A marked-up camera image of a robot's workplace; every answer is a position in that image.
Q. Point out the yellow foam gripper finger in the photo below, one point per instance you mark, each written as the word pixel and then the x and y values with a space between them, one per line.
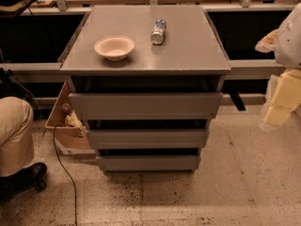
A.
pixel 267 43
pixel 283 98

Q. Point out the grey drawer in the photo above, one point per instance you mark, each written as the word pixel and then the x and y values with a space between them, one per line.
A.
pixel 145 106
pixel 147 139
pixel 151 163

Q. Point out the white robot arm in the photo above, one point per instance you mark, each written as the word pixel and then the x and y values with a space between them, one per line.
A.
pixel 288 41

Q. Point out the grey top drawer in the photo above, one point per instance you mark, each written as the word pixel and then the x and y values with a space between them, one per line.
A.
pixel 145 106

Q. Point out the grey drawer cabinet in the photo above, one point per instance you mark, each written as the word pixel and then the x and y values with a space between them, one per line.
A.
pixel 146 81

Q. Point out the grey bottom drawer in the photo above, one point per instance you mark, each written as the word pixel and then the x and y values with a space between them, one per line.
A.
pixel 151 163

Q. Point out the silver soda can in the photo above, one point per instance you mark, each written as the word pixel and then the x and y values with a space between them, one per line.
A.
pixel 158 32

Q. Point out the white paper bowl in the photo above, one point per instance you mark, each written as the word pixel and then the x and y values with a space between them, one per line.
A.
pixel 114 48

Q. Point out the yellow toy in box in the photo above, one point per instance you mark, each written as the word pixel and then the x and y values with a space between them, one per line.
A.
pixel 72 120

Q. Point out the wooden box on floor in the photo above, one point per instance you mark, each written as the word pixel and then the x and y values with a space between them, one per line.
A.
pixel 70 133

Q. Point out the black shoe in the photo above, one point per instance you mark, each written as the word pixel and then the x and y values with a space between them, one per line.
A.
pixel 33 176

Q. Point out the person leg beige trousers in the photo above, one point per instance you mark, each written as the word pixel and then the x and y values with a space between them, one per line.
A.
pixel 16 142

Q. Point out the grey metal rail frame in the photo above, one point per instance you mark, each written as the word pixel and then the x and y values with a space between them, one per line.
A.
pixel 257 68

